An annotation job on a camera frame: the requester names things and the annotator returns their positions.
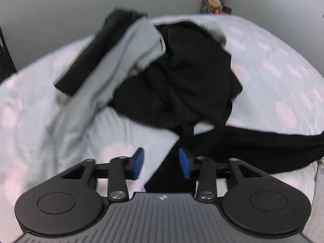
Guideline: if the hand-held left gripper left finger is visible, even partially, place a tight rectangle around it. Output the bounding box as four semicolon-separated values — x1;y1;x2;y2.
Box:
61;147;145;202

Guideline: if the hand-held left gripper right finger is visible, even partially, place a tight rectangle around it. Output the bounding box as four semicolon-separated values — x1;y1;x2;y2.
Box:
178;147;264;202

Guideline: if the black garment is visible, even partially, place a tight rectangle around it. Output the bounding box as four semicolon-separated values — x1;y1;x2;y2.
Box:
53;9;324;193

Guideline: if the grey garment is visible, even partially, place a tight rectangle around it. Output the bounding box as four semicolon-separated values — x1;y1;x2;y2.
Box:
47;18;228;157

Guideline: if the bed with pink dotted sheet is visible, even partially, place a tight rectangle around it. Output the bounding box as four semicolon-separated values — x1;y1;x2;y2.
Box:
0;14;324;208

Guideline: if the person's grey clothing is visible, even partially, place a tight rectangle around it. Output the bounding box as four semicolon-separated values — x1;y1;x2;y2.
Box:
304;157;324;241

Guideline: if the black furniture frame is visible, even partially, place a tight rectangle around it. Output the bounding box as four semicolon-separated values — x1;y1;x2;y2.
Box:
0;25;17;80

